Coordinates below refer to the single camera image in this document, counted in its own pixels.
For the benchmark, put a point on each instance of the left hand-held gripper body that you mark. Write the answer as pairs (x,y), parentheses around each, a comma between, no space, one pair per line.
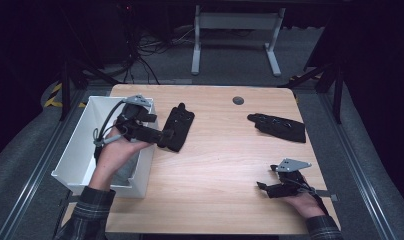
(133,128)

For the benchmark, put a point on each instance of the aluminium rail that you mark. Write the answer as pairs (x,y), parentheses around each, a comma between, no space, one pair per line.
(356,173)
(40,170)

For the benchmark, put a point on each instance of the white desk frame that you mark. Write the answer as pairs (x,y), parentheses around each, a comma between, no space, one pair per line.
(236,20)

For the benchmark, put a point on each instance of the metal table bracket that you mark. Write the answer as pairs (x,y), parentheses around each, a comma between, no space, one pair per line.
(331,196)
(73,199)

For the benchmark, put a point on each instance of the black tripod stand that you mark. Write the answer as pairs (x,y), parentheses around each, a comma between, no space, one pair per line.
(338,93)
(66,90)

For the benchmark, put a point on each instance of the yellow black floor tape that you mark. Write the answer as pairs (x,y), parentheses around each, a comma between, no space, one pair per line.
(53,100)

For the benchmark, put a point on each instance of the white box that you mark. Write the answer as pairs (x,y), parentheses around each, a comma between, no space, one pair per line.
(76,160)

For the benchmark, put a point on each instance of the person's left hand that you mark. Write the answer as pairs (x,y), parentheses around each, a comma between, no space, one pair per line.
(118,155)

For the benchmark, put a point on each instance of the person's right hand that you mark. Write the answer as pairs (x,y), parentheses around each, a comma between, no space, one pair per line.
(305,205)

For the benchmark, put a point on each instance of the grey table grommet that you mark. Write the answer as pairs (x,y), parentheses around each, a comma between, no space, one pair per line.
(238,100)

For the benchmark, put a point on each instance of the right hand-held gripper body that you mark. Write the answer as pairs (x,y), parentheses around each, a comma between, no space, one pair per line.
(288,188)

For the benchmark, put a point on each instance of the black glove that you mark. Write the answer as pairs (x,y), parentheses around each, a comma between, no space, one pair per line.
(181,126)
(283,130)

